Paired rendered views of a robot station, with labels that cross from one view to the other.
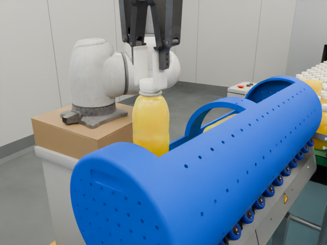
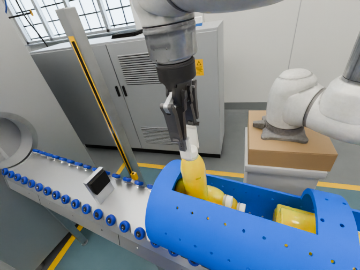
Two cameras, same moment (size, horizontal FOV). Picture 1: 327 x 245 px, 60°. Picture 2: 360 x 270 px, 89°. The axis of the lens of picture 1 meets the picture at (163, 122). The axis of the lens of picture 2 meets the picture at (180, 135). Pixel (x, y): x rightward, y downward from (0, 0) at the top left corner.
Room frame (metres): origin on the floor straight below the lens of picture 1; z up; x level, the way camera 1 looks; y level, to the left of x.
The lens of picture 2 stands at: (0.42, -0.33, 1.65)
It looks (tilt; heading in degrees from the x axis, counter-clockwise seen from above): 35 degrees down; 81
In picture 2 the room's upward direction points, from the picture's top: 11 degrees counter-clockwise
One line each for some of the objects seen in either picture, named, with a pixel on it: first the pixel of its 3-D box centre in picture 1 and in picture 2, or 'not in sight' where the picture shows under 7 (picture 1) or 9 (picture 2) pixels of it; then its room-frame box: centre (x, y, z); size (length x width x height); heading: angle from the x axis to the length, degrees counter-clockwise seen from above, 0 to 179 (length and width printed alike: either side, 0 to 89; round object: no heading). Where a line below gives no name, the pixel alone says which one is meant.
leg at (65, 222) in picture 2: not in sight; (67, 224); (-0.47, 0.73, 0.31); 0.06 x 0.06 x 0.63; 50
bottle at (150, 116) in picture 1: (151, 134); (194, 176); (0.49, 0.02, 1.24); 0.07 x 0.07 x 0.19
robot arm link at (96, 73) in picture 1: (95, 70); (292, 97); (0.99, 0.24, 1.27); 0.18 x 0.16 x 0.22; 110
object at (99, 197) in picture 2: not in sight; (100, 186); (0.11, 0.33, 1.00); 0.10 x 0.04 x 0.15; 50
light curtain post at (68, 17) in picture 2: not in sight; (128, 157); (0.20, 0.69, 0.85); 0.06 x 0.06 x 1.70; 50
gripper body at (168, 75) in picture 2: not in sight; (178, 82); (0.49, 0.02, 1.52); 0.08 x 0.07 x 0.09; 50
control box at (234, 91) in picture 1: (244, 95); not in sight; (1.47, -0.43, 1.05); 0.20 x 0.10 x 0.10; 140
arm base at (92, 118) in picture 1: (90, 110); (278, 124); (0.97, 0.27, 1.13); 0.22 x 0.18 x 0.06; 145
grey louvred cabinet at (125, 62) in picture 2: not in sight; (137, 99); (0.31, 1.98, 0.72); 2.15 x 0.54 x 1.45; 149
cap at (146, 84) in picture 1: (150, 83); (189, 150); (0.49, 0.02, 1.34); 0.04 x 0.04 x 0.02
